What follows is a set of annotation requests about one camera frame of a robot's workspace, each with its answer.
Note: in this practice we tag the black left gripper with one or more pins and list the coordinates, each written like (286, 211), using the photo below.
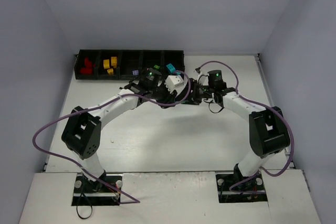
(166, 97)

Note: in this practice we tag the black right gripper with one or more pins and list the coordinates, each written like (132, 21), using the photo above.
(197, 92)

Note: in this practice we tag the teal flower lego block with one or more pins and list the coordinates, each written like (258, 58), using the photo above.
(170, 68)

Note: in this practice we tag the small orange lego brick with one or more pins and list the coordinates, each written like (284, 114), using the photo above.
(110, 71)

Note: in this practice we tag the orange butterfly lego block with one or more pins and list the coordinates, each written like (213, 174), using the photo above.
(114, 62)

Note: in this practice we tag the yellow long lego brick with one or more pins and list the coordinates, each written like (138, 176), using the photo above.
(106, 64)

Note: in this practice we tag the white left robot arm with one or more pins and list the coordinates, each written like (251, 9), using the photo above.
(82, 132)

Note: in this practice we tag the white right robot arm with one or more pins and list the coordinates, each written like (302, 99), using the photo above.
(269, 134)

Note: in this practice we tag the red legos in bin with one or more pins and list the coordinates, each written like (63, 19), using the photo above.
(87, 68)

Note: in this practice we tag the black divided bin row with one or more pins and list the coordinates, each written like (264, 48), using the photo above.
(128, 61)

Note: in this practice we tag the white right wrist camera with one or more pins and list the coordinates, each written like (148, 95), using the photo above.
(201, 76)

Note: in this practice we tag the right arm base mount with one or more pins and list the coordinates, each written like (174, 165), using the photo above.
(247, 192)

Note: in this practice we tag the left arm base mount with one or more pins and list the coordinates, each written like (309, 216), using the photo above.
(89, 193)

